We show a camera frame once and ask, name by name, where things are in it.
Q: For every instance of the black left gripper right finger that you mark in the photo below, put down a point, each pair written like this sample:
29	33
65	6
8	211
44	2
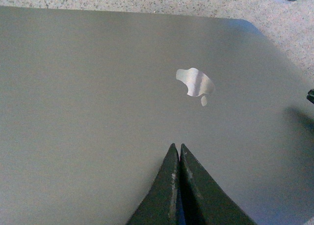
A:
204	202

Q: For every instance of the grey laptop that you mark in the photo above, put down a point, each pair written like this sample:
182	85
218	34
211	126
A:
90	102

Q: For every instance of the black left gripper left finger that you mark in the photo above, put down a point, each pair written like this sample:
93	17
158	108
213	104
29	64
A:
160	205

